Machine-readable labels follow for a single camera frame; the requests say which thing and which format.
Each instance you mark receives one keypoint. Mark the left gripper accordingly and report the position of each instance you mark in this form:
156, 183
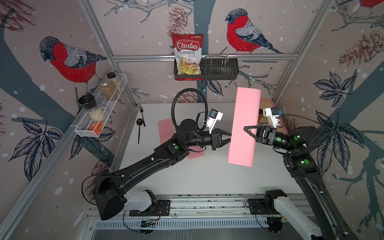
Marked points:
215, 141

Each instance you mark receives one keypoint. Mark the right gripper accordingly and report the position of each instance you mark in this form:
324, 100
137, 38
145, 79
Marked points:
264, 135

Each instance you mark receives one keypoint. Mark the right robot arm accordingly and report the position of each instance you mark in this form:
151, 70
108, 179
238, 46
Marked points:
297, 147

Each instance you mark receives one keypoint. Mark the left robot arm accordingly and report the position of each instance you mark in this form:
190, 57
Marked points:
110, 188

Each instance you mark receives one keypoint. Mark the black ladle spoon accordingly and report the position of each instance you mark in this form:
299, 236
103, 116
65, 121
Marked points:
139, 122

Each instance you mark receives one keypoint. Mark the black fork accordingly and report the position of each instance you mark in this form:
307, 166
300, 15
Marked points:
142, 113

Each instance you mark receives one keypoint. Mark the Chuba cassava chips bag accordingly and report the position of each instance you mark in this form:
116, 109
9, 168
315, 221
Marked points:
188, 55

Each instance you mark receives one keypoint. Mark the spice jar dark lid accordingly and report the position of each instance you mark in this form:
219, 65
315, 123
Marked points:
115, 81

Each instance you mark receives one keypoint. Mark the spice jar silver lid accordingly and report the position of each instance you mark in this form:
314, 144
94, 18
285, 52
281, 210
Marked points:
108, 90

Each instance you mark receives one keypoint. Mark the small red packet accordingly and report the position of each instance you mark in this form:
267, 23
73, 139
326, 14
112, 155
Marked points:
96, 127

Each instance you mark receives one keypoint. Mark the black lid rice jar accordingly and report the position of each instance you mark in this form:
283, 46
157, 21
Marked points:
95, 112

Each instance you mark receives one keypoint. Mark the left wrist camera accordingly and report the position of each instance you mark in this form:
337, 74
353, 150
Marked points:
213, 117

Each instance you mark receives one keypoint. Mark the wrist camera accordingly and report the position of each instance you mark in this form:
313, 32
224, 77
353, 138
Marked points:
213, 117
273, 116

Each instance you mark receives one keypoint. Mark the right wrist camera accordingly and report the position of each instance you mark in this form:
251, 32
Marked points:
273, 116

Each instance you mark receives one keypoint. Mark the black wire wall basket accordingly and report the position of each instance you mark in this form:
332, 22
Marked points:
211, 69

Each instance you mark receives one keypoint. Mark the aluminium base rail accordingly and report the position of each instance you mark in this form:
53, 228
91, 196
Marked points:
206, 206

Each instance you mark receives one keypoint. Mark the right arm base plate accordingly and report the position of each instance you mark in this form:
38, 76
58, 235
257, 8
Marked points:
260, 207

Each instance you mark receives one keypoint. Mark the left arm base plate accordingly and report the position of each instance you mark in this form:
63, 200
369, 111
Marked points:
159, 208

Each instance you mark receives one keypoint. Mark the clear acrylic wall shelf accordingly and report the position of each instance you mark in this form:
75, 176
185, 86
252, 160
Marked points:
82, 129

